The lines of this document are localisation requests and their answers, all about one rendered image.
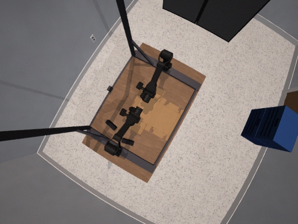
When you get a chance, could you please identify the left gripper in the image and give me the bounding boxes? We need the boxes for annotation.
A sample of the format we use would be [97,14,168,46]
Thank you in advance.
[136,82,145,90]

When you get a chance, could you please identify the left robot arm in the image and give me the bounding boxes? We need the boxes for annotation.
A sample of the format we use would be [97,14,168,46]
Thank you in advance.
[140,49,173,103]

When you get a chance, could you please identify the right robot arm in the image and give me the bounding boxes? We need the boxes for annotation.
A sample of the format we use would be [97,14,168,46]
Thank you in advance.
[104,106,143,157]

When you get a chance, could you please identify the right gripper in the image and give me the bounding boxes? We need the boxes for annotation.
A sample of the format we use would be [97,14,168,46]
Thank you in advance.
[119,108,141,124]

